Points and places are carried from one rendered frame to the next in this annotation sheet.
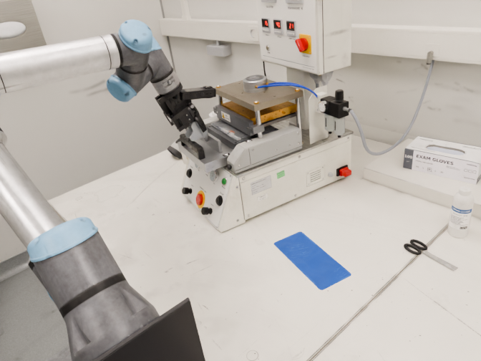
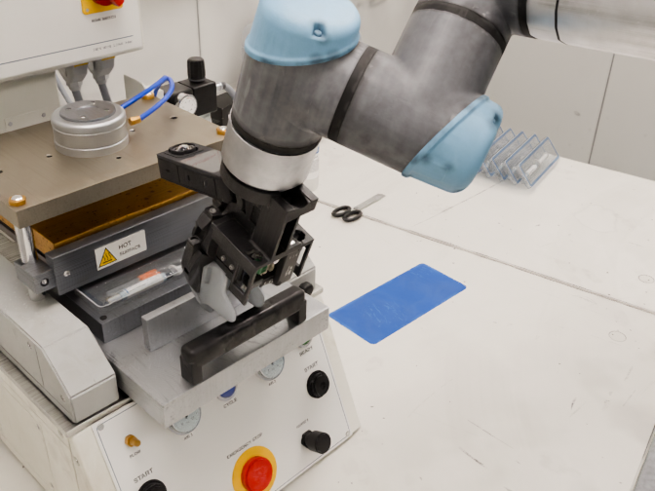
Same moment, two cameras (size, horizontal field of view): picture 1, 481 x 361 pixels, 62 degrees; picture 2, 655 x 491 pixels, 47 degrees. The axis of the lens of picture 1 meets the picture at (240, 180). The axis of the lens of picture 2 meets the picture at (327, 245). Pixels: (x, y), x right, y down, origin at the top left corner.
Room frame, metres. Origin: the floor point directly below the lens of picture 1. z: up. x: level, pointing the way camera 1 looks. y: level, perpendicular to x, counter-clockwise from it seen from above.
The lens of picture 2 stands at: (1.31, 0.72, 1.46)
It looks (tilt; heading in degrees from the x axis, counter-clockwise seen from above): 32 degrees down; 249
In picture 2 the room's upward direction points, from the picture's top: 2 degrees clockwise
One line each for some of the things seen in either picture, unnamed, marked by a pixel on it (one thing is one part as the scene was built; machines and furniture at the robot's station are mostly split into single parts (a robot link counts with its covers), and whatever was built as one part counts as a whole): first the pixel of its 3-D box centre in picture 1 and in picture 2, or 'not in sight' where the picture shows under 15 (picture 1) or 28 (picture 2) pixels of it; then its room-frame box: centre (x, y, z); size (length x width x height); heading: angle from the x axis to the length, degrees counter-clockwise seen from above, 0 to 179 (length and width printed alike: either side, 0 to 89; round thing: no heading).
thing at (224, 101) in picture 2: not in sight; (225, 113); (0.96, -0.82, 0.83); 0.09 x 0.06 x 0.07; 36
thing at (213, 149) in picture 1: (230, 138); (166, 289); (1.23, 0.02, 0.97); 0.30 x 0.22 x 0.08; 116
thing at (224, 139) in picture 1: (241, 131); (140, 263); (1.25, -0.03, 0.98); 0.20 x 0.17 x 0.03; 26
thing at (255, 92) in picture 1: (268, 95); (96, 150); (1.27, -0.13, 1.08); 0.31 x 0.24 x 0.13; 26
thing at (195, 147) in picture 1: (191, 145); (247, 331); (1.17, 0.14, 0.99); 0.15 x 0.02 x 0.04; 26
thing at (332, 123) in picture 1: (331, 112); (187, 113); (1.13, -0.30, 1.05); 0.15 x 0.05 x 0.15; 26
